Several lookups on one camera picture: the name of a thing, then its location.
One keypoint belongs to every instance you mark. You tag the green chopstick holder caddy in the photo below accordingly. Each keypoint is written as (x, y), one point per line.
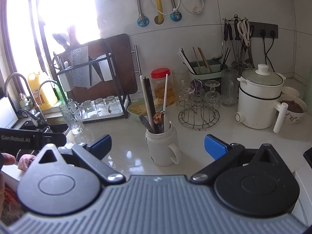
(203, 73)

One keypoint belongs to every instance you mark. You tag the white spoon in mug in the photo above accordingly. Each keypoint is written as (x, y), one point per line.
(165, 104)

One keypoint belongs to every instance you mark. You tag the black wall socket strip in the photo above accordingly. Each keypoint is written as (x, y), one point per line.
(265, 30)

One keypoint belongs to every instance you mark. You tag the green bowl of toothpicks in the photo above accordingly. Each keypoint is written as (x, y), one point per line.
(138, 108)

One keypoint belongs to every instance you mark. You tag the person's hand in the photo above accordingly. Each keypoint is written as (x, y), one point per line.
(9, 160)

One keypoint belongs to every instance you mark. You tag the patterned bowl with food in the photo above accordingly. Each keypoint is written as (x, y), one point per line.
(296, 108)

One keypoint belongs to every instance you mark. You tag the steel cabinet handle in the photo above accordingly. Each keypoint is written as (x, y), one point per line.
(136, 53)

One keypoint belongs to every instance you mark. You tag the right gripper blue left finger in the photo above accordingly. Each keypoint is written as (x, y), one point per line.
(100, 147)

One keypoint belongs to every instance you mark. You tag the copper spoon in mug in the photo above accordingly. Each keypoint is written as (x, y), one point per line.
(158, 121)

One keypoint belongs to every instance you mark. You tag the hanging utensil rack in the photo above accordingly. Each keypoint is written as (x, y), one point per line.
(237, 44)

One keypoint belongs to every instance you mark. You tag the tall clear drinking glass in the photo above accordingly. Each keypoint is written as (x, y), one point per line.
(229, 87)

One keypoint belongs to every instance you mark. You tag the white ceramic mug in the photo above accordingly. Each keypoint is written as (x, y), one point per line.
(164, 148)

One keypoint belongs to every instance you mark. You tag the textured glass tumbler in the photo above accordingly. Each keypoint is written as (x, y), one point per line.
(72, 113)

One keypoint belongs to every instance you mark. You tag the black dish drying rack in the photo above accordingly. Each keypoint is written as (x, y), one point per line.
(89, 76)

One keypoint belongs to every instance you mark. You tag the black chopstick in mug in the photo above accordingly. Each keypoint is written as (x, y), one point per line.
(148, 97)

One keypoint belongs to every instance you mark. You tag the wire glass drying stand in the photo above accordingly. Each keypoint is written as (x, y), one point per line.
(195, 111)

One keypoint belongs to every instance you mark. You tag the yellow oil bottle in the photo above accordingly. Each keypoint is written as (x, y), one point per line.
(44, 96)

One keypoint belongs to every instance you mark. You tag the red lid plastic jar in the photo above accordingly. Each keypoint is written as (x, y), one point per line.
(158, 78)

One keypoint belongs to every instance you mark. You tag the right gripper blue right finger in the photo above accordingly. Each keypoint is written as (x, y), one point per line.
(215, 147)

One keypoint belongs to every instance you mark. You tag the dark wooden cutting board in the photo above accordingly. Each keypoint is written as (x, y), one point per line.
(123, 65)

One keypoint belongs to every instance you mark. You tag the white electric cooking pot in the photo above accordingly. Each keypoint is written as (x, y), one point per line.
(258, 99)

